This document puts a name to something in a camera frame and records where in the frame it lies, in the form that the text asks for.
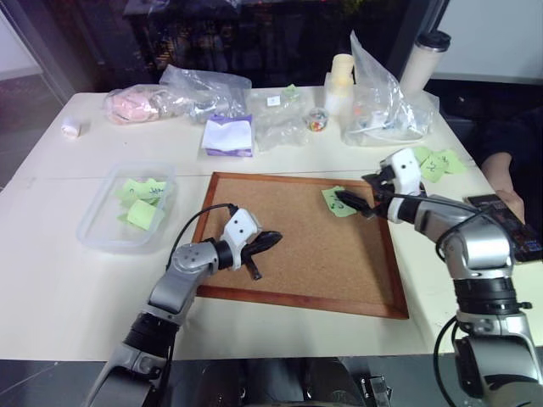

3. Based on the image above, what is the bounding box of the flat clear plastic bag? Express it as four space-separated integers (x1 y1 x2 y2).
245 87 333 153

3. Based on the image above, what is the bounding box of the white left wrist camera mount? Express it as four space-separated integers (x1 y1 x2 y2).
219 208 266 271

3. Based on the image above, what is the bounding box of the crumpled clear plastic bag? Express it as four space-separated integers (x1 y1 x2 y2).
158 64 253 125

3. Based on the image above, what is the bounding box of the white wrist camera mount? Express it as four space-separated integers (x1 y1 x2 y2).
378 148 427 225
219 208 266 271

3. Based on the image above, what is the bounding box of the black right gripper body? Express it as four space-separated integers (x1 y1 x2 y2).
367 159 399 220

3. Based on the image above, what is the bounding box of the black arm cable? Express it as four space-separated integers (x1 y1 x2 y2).
166 203 238 272
392 191 495 259

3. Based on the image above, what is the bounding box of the clear plastic box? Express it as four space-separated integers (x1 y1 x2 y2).
76 162 177 255

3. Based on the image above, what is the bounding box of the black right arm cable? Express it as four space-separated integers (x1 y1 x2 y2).
392 191 495 259

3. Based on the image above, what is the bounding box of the dark metal bracket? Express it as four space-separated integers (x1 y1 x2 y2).
359 374 392 407

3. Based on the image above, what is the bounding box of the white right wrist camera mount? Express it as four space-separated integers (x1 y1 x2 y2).
378 148 427 225

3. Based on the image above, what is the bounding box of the person's bare hand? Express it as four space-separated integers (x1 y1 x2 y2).
480 151 528 225

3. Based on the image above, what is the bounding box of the cream plastic bottle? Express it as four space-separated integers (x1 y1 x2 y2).
323 53 356 116

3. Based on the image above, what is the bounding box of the green sticky note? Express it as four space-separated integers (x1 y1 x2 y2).
115 177 148 209
320 185 358 220
116 199 167 232
412 146 432 169
420 153 447 184
436 148 468 176
143 177 170 206

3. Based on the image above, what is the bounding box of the wood-framed cork board tray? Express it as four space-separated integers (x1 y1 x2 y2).
193 171 411 321

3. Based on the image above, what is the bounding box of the black smartphone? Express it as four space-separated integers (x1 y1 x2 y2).
462 192 543 265

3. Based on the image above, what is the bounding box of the plastic bag with pink items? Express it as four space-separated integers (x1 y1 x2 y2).
104 83 173 125

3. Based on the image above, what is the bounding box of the purple tissue pack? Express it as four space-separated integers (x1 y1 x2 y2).
199 113 256 159

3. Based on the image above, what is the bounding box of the white tumbler with black lid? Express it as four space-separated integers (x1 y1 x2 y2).
398 30 452 97

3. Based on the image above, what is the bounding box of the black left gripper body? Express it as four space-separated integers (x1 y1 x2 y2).
238 237 265 267

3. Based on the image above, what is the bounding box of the tall clear plastic bag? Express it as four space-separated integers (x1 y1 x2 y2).
341 30 440 148

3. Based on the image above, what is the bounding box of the small cup of coloured pushpins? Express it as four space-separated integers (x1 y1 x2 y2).
304 107 332 134

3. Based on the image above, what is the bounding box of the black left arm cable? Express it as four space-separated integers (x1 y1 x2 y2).
166 203 238 272

